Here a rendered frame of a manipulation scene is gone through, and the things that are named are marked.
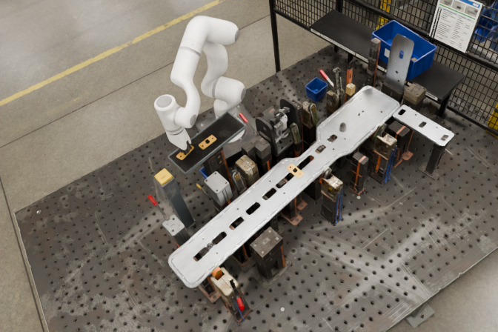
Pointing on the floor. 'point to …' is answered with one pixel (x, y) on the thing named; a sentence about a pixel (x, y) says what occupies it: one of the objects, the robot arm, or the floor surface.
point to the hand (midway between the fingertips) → (184, 148)
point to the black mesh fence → (386, 12)
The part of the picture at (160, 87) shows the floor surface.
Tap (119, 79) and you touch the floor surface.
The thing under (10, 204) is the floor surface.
